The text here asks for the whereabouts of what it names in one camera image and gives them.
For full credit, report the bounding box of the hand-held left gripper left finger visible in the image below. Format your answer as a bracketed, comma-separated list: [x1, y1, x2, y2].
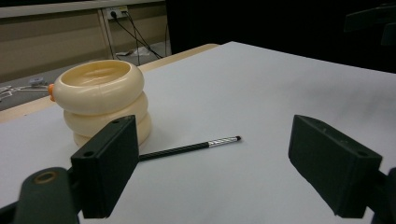
[70, 115, 140, 218]

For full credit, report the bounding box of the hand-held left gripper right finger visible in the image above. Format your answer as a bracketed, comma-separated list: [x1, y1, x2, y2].
[289, 114, 383, 218]

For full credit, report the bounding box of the cream ribbed pen holder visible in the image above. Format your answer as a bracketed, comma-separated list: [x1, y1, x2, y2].
[48, 59, 153, 148]

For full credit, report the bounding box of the black pen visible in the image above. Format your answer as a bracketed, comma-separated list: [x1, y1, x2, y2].
[138, 135, 242, 162]

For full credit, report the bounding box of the white table mat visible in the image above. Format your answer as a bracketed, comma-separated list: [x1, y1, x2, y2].
[0, 41, 396, 224]

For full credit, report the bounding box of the white plastic bag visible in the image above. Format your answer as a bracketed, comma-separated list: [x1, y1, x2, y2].
[116, 46, 157, 59]

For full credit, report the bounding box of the black power cable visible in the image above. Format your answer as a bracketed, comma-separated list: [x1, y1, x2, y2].
[124, 11, 157, 55]
[111, 12, 163, 60]

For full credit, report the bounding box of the white wall socket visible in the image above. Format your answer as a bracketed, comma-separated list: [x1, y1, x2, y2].
[106, 7, 129, 21]

